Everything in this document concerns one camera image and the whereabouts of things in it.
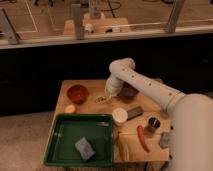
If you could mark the black handled fork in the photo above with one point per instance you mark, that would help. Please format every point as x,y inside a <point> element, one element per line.
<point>102,99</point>

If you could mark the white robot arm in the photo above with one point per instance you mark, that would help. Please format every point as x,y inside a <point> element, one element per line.
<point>191,139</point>

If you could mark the green plastic tray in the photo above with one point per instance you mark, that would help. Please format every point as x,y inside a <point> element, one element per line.
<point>70,130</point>

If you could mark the purple bowl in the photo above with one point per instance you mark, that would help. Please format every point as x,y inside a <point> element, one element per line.
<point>128,92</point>

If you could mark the orange bowl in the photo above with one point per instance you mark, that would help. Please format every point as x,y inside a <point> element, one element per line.
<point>77,94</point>

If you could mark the white cup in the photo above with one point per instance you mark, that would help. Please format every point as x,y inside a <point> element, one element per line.
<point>120,116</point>

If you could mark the grey rectangular block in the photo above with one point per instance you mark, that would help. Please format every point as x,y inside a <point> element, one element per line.
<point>135,112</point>

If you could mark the small yellow round object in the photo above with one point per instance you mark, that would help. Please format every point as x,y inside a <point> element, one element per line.
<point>70,109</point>

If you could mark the red chili pepper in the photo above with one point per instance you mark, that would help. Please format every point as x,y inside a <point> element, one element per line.
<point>140,133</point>

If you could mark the metal cup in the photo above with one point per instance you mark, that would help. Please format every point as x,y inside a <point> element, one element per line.
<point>153,124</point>

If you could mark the wooden board in background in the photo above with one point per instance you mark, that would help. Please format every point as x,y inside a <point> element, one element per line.
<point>100,26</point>

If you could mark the blue sponge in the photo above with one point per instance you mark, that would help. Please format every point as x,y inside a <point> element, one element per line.
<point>85,149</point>

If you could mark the blue cloth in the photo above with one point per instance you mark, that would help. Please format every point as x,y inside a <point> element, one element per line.
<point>164,140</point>

